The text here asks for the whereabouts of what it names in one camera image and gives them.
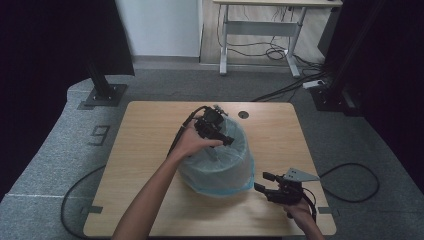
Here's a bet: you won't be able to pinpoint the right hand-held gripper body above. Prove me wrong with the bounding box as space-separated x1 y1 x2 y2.
266 167 321 206

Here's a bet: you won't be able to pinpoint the grey tape piece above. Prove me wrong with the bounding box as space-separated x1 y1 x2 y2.
317 206 340 215
81 205 104 215

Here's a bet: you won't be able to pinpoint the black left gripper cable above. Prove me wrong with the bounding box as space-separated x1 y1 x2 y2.
60 105 210 240

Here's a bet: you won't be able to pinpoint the black floor cables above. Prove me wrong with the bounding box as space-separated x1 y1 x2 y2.
250 71 332 103

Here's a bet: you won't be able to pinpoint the white trash bag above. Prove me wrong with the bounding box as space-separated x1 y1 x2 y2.
177 115 256 199

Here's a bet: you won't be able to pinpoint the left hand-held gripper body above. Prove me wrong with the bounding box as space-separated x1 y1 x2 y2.
194 104 230 139

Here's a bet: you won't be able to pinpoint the black curtain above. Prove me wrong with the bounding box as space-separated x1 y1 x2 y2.
318 0 424 196
0 0 136 202

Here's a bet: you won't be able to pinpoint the black metal stand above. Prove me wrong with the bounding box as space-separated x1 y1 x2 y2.
77 62 130 111
309 0 379 118

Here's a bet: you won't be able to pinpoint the person's right hand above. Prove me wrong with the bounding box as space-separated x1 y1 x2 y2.
282 197 316 231

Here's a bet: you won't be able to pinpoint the white panel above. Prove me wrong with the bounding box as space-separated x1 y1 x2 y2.
114 0 205 59

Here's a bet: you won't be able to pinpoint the person's left hand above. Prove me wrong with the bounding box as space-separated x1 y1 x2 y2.
171 114 224 162

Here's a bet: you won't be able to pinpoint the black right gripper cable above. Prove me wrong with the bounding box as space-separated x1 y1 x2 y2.
301 162 381 223

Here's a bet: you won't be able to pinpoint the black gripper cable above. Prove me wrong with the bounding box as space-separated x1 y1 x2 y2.
301 162 381 223
60 105 210 240

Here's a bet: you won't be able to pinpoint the white power strip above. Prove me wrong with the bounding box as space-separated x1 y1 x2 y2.
302 79 326 91

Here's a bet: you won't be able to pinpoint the tangle of black desk cables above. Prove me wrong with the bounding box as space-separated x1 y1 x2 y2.
216 4 327 73

